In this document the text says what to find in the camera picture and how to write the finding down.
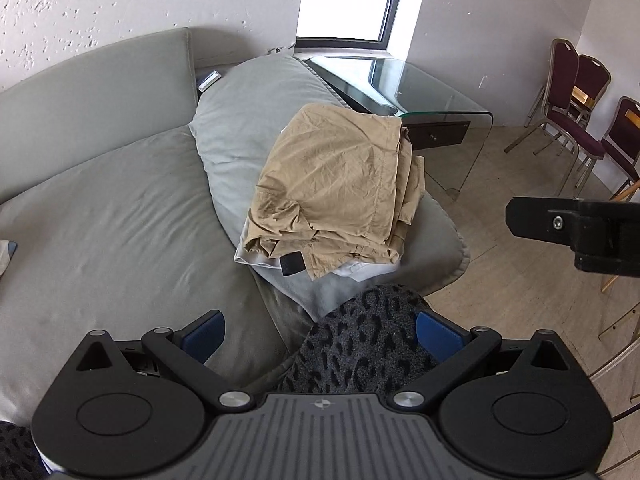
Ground person's leg in leopard pants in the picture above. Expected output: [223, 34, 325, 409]
[0, 420, 47, 480]
[276, 284, 438, 397]

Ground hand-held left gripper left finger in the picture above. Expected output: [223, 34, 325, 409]
[70, 310, 251, 412]

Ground white blue printed garment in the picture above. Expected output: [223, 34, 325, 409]
[0, 240, 19, 277]

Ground large grey pillow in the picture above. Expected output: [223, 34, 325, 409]
[190, 54, 472, 322]

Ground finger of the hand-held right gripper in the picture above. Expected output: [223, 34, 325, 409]
[505, 197, 577, 252]

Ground grey sofa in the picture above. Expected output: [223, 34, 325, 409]
[0, 27, 321, 431]

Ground glass table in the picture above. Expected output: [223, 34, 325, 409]
[304, 52, 496, 197]

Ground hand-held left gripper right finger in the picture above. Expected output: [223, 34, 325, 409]
[392, 311, 576, 413]

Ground khaki pants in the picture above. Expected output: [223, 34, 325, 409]
[247, 104, 426, 281]

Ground black drawer box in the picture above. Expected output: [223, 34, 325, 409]
[401, 119, 472, 152]

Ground maroon banquet chair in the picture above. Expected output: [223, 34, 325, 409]
[567, 54, 613, 128]
[504, 37, 608, 197]
[575, 96, 640, 197]

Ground white folded garment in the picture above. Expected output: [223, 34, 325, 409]
[234, 125, 407, 282]

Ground window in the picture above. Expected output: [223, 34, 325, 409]
[294, 0, 433, 57]

